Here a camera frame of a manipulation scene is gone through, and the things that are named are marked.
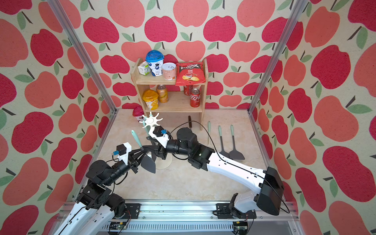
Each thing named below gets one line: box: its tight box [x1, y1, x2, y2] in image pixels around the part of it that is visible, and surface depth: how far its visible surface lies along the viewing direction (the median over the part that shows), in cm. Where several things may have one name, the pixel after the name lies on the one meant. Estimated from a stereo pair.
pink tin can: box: [162, 62, 177, 81], surface depth 76 cm
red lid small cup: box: [132, 105, 145, 123], surface depth 110 cm
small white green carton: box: [137, 60, 151, 76], surface depth 80 cm
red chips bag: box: [175, 61, 207, 87], surface depth 76 cm
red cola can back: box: [183, 85, 194, 96], surface depth 98 cm
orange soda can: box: [156, 84, 168, 104], surface depth 91 cm
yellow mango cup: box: [142, 89, 160, 111], surface depth 88 cm
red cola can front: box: [189, 88, 201, 108], surface depth 89 cm
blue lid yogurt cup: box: [145, 49, 165, 77], surface depth 76 cm
